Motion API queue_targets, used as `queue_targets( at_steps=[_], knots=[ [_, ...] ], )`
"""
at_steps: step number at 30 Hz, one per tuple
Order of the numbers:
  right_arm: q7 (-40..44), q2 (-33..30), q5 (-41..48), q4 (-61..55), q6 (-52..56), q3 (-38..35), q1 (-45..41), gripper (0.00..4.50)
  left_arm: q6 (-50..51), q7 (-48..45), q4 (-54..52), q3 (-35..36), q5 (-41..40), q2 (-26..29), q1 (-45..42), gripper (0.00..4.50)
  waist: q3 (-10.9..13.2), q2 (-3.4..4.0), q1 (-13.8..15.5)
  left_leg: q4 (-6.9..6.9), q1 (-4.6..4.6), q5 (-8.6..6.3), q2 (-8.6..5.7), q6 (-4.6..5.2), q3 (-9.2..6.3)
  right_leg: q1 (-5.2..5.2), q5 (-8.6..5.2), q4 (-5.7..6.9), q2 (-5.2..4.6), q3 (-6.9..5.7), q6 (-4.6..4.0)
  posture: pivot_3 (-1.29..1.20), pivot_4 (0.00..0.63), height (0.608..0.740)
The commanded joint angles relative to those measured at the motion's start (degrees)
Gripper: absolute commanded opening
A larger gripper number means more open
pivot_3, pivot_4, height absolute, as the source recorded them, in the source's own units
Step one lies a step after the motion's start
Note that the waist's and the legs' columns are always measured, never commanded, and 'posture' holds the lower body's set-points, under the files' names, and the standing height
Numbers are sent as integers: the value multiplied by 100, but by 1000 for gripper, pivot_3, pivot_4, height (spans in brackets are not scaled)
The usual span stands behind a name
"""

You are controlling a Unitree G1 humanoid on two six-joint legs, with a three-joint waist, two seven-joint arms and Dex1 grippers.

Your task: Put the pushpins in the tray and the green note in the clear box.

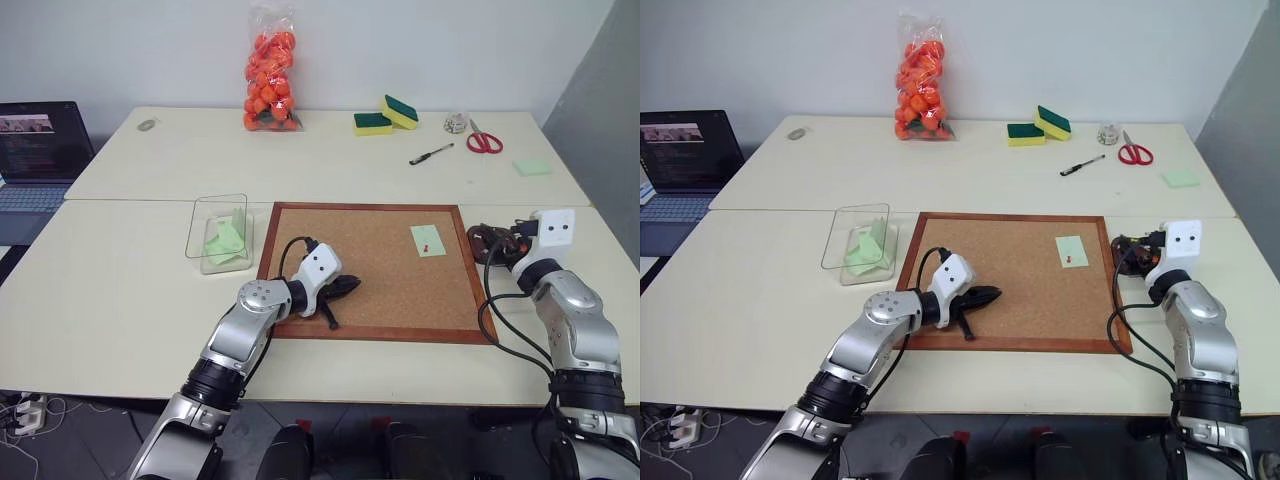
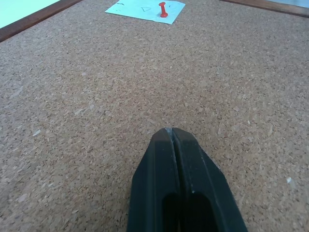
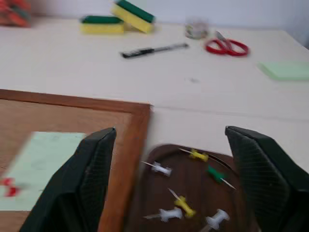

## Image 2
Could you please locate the green paper note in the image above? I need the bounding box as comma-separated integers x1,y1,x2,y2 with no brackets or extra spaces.
104,0,186,25

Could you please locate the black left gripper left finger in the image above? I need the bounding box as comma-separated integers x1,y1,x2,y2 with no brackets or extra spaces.
126,127,182,232

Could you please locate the red pushpin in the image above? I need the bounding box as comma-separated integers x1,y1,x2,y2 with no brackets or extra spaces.
158,2,169,18

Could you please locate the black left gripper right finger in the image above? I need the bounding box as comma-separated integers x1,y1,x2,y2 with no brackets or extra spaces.
172,127,248,232

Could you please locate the cork board with wooden frame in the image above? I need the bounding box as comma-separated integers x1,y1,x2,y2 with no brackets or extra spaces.
0,0,309,232

